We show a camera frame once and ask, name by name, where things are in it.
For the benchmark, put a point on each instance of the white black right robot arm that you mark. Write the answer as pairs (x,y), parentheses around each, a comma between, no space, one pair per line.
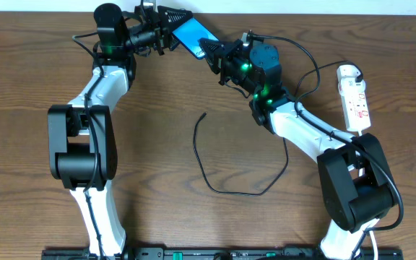
(357,185)

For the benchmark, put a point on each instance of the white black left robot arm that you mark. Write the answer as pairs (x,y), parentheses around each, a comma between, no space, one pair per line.
(81,139)

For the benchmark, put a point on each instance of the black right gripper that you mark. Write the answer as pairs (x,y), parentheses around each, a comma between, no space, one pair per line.
(224,61)

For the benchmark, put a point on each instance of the white USB charger adapter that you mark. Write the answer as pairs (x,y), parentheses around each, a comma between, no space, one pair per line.
(349,70)

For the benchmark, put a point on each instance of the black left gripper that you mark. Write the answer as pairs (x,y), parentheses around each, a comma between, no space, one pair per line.
(162,35)

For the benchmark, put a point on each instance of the blue Samsung Galaxy smartphone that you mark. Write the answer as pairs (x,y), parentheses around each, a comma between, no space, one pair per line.
(189,34)

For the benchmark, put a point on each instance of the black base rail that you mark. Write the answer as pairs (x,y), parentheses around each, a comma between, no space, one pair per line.
(154,253)

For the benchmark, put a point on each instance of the white power strip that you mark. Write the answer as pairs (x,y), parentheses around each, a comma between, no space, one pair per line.
(354,103)

